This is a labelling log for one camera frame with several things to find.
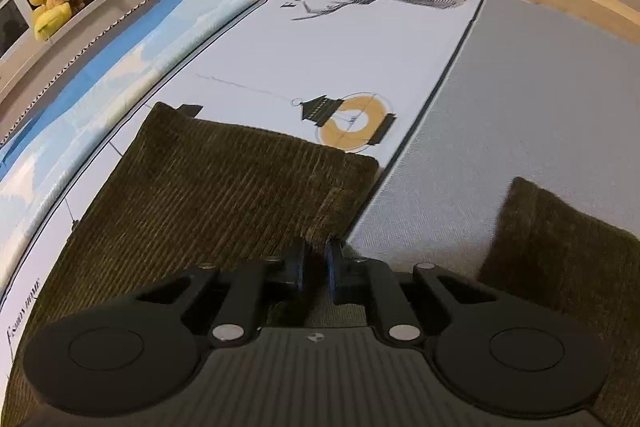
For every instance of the blue and white quilt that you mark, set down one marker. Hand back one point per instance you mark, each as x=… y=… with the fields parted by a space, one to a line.
x=150 y=52

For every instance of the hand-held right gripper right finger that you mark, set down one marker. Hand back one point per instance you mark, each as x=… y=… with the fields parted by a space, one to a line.
x=330 y=268

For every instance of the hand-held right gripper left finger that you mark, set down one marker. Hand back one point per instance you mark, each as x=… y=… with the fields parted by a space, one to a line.
x=300 y=268

